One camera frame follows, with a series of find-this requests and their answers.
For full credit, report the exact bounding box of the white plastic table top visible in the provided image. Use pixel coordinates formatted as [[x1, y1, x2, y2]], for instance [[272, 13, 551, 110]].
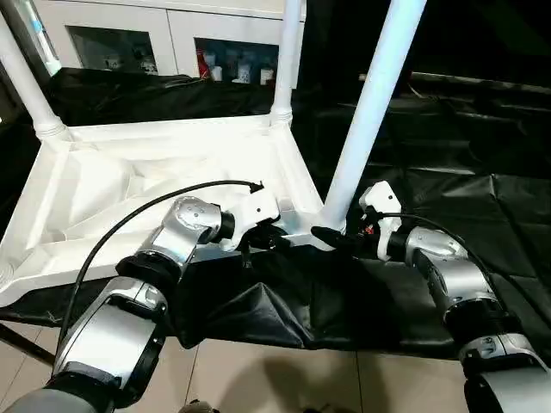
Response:
[[0, 112, 345, 309]]

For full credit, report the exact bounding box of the black work mat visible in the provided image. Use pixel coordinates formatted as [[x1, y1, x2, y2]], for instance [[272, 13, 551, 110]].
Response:
[[0, 66, 551, 361]]

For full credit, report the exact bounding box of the white bottle blue print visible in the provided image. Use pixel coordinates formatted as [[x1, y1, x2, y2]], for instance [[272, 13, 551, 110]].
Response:
[[235, 53, 253, 83]]

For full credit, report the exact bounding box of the large black box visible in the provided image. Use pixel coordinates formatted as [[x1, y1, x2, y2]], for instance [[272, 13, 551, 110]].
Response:
[[299, 0, 414, 102]]

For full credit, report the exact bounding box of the silver metal bar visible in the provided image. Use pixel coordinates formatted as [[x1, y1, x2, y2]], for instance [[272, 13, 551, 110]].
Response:
[[408, 71, 551, 96]]

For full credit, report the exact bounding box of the white glass-door cabinet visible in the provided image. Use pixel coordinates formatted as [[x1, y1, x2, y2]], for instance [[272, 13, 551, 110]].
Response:
[[36, 0, 306, 89]]

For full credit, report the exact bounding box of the grey curtain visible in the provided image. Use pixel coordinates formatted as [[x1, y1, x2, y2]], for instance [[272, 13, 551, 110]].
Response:
[[0, 0, 44, 108]]

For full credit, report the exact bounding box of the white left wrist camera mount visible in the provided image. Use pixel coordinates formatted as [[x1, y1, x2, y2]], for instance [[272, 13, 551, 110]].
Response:
[[219, 182, 281, 253]]

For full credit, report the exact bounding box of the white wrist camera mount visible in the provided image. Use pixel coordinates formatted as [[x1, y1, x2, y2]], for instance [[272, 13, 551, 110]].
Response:
[[219, 182, 281, 253], [359, 181, 404, 262]]

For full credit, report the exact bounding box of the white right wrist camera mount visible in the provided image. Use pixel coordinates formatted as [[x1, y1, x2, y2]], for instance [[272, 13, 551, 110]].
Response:
[[359, 181, 404, 262]]

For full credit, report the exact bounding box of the black metal frame leg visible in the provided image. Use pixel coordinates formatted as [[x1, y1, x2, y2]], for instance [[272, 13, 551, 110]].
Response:
[[0, 322, 57, 367]]

